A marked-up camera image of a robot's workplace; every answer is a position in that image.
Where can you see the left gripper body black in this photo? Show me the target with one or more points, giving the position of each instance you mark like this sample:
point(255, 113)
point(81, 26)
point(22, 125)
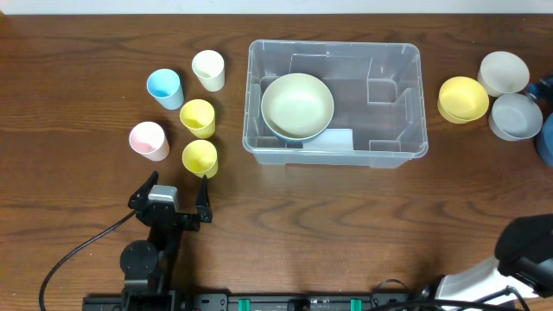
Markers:
point(174, 217)

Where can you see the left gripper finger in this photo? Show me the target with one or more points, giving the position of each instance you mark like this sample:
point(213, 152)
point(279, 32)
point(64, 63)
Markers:
point(202, 202)
point(139, 200)

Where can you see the grey small bowl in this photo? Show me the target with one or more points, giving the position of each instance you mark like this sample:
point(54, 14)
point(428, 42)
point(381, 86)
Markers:
point(514, 117)

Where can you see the white small bowl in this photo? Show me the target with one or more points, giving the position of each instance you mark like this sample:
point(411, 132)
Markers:
point(503, 73)

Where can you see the yellow cup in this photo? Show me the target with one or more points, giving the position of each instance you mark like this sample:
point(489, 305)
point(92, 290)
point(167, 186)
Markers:
point(200, 157)
point(198, 116)

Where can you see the pink paper cup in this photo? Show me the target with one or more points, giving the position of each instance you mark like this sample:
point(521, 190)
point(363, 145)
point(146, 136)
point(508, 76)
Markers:
point(149, 140)

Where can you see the yellow small bowl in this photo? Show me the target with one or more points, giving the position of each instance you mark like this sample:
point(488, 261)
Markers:
point(462, 100)

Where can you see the large cream bowl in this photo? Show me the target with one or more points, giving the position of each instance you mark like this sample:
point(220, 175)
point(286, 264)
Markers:
point(297, 105)

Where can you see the large dark blue bowl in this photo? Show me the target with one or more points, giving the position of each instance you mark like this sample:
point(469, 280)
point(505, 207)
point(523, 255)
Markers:
point(298, 140)

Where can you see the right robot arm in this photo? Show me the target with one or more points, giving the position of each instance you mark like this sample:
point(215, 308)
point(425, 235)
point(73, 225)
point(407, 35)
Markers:
point(521, 266)

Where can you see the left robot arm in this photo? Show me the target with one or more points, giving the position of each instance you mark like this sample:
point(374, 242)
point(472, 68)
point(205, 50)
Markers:
point(148, 264)

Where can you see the light blue paper cup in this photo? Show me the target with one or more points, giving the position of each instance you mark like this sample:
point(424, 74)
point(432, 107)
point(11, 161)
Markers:
point(164, 85)

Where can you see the cream paper cup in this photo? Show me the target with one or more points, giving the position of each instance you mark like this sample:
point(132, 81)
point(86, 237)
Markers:
point(209, 68)

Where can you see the clear plastic storage bin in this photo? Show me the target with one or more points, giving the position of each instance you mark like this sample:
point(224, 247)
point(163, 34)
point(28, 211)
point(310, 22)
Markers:
point(379, 116)

